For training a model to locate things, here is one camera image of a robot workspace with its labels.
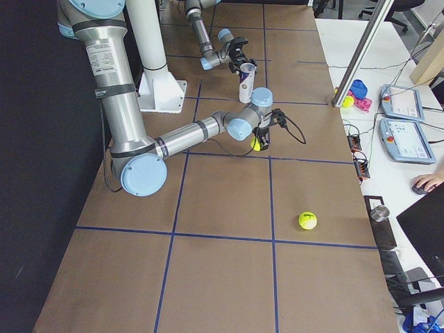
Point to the teach pendant nearer post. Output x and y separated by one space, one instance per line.
401 103

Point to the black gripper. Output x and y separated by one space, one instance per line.
236 55
261 132

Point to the orange black connector box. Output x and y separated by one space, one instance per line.
354 142

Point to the blue cloth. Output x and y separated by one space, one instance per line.
359 89

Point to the black computer mouse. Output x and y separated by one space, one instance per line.
422 189

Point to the black monitor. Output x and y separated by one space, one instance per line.
423 225

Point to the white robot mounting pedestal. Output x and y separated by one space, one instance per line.
159 91

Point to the person's hand on mouse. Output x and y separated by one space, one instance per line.
428 182

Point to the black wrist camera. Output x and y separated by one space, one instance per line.
237 44
278 117

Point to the small metal cup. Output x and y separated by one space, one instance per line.
379 213

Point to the yellow spare tennis ball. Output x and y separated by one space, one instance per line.
348 102

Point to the aluminium frame post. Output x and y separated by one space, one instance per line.
372 27

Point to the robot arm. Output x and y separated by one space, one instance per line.
211 58
124 45

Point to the teach pendant farther from post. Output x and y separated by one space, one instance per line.
405 141

